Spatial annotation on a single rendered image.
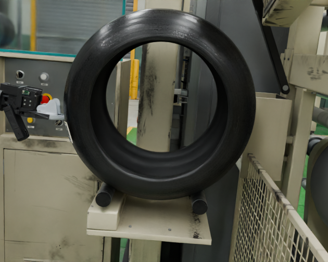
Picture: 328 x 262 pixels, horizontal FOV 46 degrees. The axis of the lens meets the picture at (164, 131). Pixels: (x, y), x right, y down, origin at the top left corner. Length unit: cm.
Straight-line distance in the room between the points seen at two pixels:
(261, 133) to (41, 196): 104
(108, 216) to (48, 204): 77
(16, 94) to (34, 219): 87
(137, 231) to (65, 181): 73
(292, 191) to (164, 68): 65
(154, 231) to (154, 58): 61
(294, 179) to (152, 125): 56
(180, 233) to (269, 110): 53
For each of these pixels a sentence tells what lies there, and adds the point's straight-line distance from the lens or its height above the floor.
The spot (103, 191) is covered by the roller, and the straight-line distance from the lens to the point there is 114.
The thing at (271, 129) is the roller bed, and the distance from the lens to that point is 141.
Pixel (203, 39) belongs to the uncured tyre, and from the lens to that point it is 105.
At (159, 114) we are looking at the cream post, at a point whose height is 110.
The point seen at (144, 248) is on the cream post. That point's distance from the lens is 161.
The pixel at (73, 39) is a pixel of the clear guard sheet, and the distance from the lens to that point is 174.
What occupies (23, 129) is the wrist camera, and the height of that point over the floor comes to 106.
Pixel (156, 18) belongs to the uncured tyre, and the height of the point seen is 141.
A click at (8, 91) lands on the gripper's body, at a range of 124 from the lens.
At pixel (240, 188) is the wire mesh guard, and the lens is 154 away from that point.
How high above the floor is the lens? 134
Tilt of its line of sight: 12 degrees down
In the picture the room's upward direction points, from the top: 5 degrees clockwise
